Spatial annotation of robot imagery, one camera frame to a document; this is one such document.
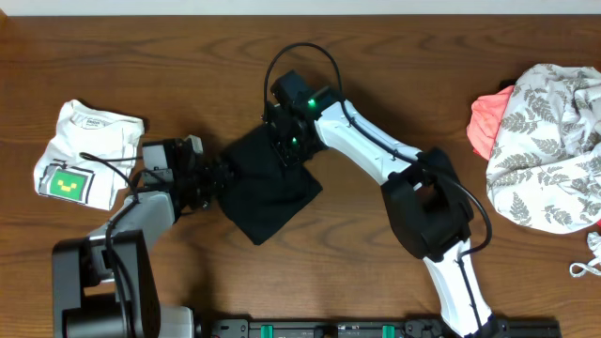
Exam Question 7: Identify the coral pink garment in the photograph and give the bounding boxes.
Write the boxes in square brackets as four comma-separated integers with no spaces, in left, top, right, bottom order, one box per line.
[466,85,515,161]

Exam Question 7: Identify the white fern-print garment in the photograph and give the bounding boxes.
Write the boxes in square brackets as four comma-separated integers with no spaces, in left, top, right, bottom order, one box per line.
[485,64,600,235]

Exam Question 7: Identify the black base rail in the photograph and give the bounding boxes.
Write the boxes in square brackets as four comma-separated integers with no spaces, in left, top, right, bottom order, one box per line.
[195,318,562,338]

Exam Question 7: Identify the folded white pixel-print t-shirt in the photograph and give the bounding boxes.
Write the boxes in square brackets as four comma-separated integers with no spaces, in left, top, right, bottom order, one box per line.
[34,100,145,210]

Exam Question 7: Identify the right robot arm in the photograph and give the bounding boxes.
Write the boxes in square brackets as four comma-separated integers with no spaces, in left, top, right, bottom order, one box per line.
[263,70,501,337]

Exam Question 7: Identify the black t-shirt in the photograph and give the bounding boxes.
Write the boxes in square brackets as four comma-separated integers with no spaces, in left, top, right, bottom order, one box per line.
[217,126,322,245]

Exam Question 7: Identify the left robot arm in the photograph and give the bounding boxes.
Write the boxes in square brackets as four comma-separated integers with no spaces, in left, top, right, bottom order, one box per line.
[52,135,234,338]

